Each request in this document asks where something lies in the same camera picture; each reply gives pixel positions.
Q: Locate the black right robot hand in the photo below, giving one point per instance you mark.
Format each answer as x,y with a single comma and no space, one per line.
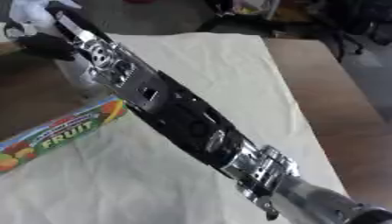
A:
47,45

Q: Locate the silver and black right robot arm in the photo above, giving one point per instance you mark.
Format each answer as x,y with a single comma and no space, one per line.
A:
196,125

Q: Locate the cardboard box with fruit print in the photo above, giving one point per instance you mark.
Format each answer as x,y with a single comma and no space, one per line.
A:
61,131

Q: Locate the black bag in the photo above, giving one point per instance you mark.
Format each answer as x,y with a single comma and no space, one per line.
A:
240,17

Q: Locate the black office chair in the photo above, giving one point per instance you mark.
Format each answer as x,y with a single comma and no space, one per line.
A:
352,17

